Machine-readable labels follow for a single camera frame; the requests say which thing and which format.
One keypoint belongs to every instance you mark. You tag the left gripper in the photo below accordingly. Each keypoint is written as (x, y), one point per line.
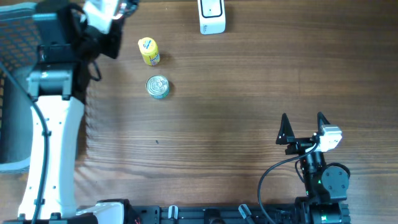
(114, 39)

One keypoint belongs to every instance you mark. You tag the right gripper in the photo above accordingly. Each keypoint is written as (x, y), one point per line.
(286, 135)

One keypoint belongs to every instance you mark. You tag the yellow mentos gum bottle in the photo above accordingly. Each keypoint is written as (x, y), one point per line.
(149, 51)

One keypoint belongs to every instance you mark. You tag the round tin can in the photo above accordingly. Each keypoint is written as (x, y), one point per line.
(158, 86)

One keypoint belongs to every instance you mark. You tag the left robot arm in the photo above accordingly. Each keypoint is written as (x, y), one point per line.
(72, 38)

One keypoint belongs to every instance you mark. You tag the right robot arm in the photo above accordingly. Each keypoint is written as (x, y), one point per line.
(326, 184)

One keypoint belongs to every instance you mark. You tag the white barcode scanner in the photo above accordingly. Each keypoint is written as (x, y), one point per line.
(211, 16)

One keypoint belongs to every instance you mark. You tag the grey plastic mesh basket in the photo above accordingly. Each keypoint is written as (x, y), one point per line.
(19, 40)

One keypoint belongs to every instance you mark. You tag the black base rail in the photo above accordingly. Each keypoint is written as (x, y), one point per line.
(217, 214)

